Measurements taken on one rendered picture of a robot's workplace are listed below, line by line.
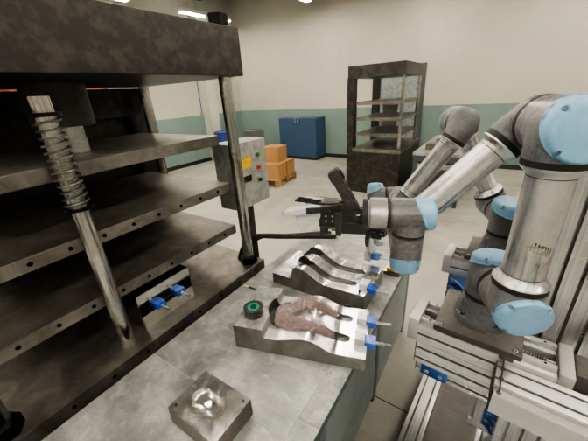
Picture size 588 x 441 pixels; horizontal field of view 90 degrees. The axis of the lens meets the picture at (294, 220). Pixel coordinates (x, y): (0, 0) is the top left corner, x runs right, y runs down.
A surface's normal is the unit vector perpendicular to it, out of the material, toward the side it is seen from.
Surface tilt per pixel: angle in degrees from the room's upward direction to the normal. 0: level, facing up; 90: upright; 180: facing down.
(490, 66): 90
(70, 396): 0
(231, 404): 0
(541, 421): 90
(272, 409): 0
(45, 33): 90
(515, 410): 90
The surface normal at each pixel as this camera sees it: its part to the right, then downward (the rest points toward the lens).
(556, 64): -0.55, 0.36
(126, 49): 0.84, 0.17
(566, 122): -0.21, 0.28
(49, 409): -0.06, -0.92
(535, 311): -0.19, 0.51
